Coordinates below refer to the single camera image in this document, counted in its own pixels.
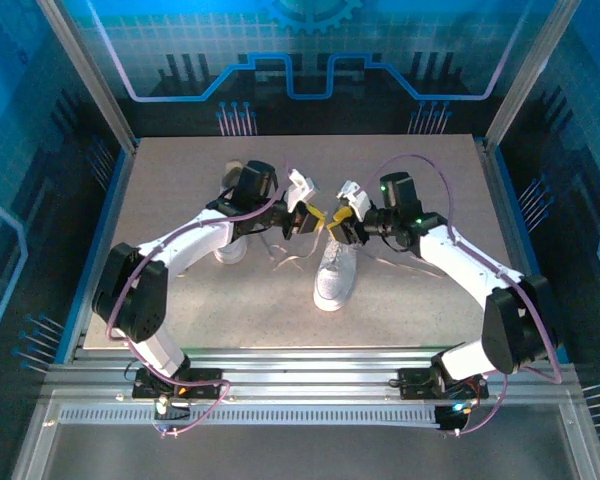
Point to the white shoelace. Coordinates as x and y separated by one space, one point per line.
267 248
336 255

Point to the white sneaker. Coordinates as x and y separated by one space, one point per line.
230 254
332 285

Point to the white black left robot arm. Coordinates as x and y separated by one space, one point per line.
200 240

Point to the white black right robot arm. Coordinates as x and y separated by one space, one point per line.
460 255

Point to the small black controller board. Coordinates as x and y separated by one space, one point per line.
177 414
450 422

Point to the grey metal bench panel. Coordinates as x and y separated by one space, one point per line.
305 452

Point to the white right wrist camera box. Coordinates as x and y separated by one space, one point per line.
355 197

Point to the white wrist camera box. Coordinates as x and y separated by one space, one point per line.
300 190
355 197

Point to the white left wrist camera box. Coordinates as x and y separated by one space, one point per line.
300 190

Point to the aluminium frame rails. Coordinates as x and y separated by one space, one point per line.
305 372

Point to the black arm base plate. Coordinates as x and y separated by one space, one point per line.
142 389
415 385

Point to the aluminium corner post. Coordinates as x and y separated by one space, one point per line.
93 75
529 75

